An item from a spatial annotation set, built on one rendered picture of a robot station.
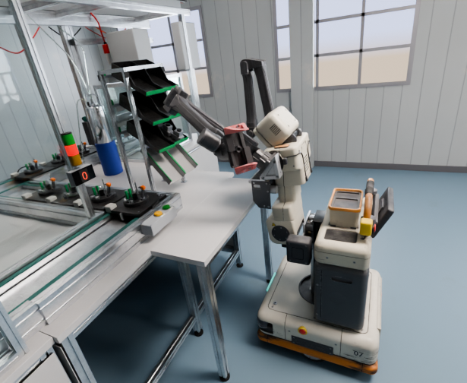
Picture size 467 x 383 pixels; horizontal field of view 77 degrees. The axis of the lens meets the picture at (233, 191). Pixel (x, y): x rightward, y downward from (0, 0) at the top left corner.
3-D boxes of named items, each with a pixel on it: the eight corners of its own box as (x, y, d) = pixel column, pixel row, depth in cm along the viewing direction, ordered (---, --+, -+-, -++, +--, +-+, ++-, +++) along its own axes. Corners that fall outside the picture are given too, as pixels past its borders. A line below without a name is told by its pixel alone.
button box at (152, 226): (178, 215, 161) (175, 205, 158) (153, 236, 144) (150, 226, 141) (167, 213, 164) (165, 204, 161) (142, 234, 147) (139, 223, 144)
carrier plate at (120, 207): (166, 197, 172) (165, 194, 172) (140, 217, 153) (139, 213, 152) (135, 194, 182) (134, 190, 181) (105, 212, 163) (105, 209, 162)
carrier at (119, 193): (133, 193, 183) (127, 175, 178) (104, 212, 163) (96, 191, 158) (105, 191, 193) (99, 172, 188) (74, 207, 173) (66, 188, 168)
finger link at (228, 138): (233, 124, 79) (220, 128, 87) (240, 150, 80) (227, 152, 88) (255, 118, 81) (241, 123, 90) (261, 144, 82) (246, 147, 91)
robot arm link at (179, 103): (182, 89, 128) (169, 110, 130) (172, 83, 123) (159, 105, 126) (241, 139, 103) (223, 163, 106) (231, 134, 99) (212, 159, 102)
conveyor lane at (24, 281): (169, 210, 176) (166, 195, 172) (38, 320, 108) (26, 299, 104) (133, 206, 188) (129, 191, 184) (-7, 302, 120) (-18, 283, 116)
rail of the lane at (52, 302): (183, 207, 178) (179, 191, 173) (48, 324, 106) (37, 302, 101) (175, 207, 180) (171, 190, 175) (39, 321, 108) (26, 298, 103)
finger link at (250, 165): (240, 150, 80) (226, 152, 88) (247, 175, 81) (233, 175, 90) (261, 143, 82) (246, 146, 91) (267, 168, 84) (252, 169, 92)
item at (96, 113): (117, 139, 244) (103, 91, 229) (104, 144, 233) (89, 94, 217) (105, 139, 250) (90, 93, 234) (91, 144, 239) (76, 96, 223)
